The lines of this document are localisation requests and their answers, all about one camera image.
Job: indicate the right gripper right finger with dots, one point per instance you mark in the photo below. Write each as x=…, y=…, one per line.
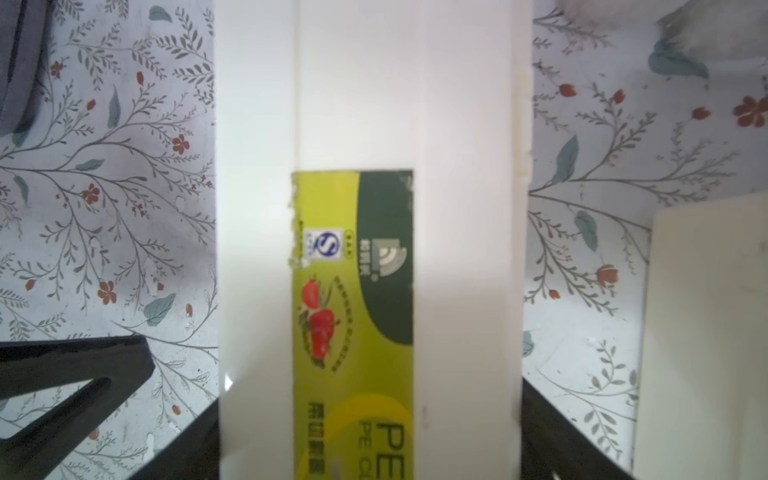
x=552, y=447

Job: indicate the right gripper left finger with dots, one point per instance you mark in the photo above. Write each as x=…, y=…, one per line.
x=193, y=455

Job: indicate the cream wrap dispenser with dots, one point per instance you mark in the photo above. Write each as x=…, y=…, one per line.
x=703, y=381
x=372, y=160

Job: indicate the floral table mat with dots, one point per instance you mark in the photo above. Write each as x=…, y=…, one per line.
x=108, y=216

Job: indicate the grey husky plush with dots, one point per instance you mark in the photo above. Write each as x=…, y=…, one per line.
x=706, y=30

